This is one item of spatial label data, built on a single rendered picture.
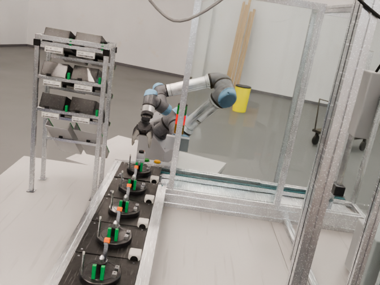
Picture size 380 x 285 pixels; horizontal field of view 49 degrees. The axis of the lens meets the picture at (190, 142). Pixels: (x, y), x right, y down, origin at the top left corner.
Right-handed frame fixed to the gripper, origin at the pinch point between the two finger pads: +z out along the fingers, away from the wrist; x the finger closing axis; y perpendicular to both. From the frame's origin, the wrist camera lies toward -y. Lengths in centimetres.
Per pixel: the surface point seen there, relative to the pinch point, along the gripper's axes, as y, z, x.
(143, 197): -14.3, 33.1, -7.6
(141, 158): 3.5, 6.8, -1.6
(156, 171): 14.5, 8.9, -10.4
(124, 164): 16.8, 7.4, 8.4
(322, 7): -67, -55, -76
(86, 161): 43, 0, 36
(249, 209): 1, 27, -63
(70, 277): -67, 78, 9
